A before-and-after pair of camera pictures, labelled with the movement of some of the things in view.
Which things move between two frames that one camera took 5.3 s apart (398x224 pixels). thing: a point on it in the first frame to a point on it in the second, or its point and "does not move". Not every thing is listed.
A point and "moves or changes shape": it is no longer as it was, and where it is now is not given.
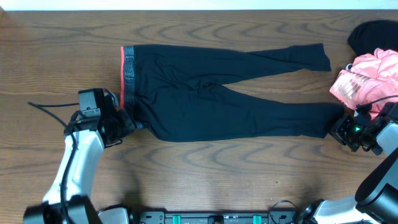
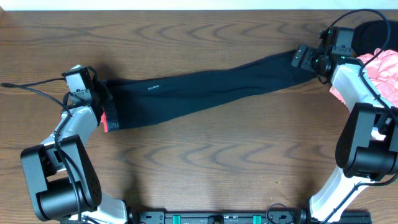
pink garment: [372, 77] does not move
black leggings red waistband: [182, 93] moves or changes shape
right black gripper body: [339, 129] to [302, 56]
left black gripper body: [126, 120] to [101, 101]
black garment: [367, 37] does not move
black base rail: [215, 217] does not move
